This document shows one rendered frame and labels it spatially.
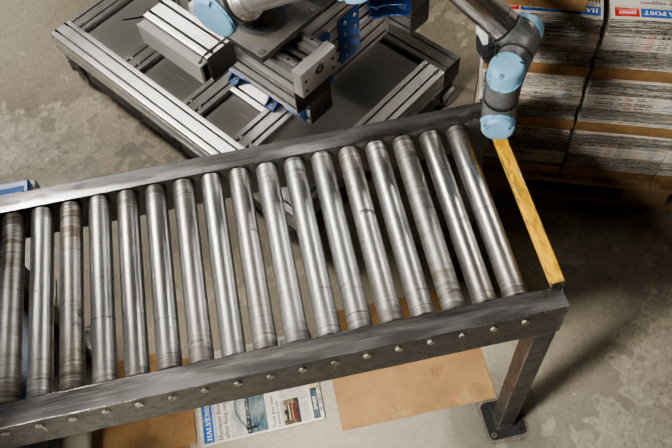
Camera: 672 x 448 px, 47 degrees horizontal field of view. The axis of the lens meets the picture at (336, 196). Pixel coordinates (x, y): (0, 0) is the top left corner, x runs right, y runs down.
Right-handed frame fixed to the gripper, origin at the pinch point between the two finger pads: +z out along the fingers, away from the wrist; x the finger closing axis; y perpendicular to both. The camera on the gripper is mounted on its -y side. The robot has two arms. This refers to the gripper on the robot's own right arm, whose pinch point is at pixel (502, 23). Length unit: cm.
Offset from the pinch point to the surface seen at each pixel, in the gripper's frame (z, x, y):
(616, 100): 6.9, -35.1, -33.0
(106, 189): -55, 86, -5
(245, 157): -43, 56, -5
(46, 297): -83, 91, -6
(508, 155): -37.3, -3.1, -3.5
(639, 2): 13.3, -33.8, -2.6
